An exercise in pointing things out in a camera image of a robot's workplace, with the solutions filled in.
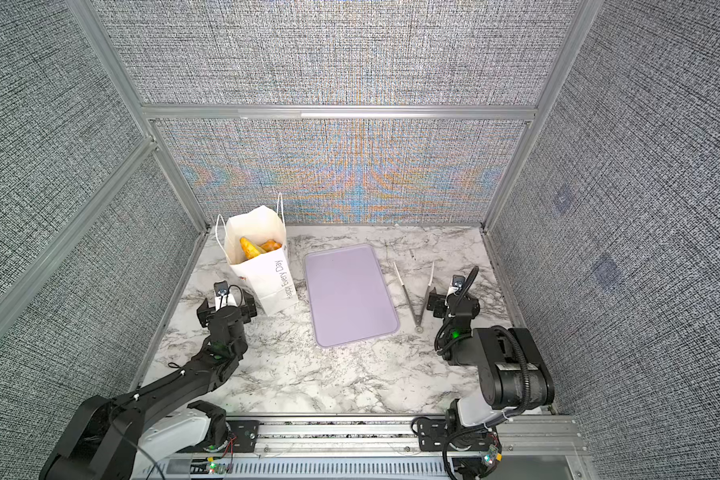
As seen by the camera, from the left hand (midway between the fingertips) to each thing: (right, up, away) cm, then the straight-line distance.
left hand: (227, 296), depth 84 cm
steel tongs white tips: (+56, -8, +9) cm, 57 cm away
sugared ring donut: (+9, +15, +11) cm, 21 cm away
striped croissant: (+7, +13, -1) cm, 15 cm away
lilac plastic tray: (+34, -3, +16) cm, 38 cm away
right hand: (+67, +1, +9) cm, 67 cm away
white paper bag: (+13, +5, -3) cm, 14 cm away
